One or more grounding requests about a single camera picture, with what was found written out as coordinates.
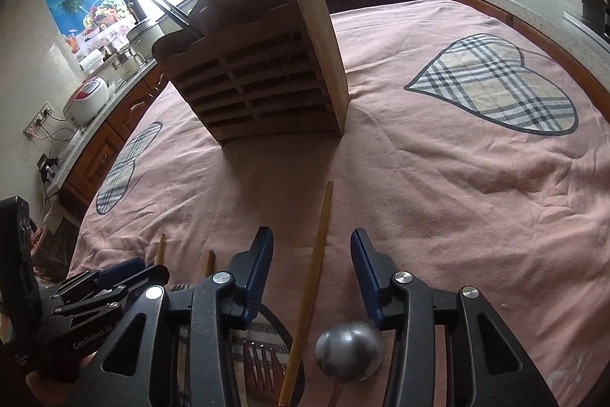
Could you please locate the large white cooker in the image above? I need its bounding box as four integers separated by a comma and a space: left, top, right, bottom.
126, 18, 160, 55

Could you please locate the person's left hand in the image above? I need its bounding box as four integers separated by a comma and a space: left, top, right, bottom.
26, 357, 96, 407

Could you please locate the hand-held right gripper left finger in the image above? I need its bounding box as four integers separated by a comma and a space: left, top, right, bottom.
67, 226, 275, 407

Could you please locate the wooden utensil holder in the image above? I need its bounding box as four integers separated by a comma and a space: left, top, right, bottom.
151, 0, 351, 146

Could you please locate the paper towel roll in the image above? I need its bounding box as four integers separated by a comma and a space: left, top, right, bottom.
79, 51, 106, 71

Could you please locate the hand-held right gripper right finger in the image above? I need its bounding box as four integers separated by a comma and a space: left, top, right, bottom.
350, 228, 558, 407

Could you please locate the pink heart-patch tablecloth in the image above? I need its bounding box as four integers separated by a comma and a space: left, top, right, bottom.
67, 0, 610, 407

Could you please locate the white pink rice cooker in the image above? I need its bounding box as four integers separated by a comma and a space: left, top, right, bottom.
63, 76, 111, 122

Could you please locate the wall power outlet strip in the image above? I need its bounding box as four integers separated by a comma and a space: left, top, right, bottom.
25, 102, 52, 140

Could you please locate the small black device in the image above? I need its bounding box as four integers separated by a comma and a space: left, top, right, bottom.
38, 153, 60, 181

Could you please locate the tropical fruit wall poster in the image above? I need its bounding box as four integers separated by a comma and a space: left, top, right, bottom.
38, 0, 139, 55

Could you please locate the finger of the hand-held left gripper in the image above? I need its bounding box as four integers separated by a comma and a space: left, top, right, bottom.
50, 257, 146, 299
51, 266, 171, 318

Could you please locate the gas stove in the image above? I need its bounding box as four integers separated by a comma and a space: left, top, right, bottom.
562, 9, 610, 42

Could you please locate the small white electric pot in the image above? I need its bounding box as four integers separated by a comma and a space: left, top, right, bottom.
102, 45, 144, 81

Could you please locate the metal spoon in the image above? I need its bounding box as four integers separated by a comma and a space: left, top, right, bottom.
315, 320, 384, 407

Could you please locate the black power cable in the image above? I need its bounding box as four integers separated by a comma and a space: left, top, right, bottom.
38, 114, 79, 141

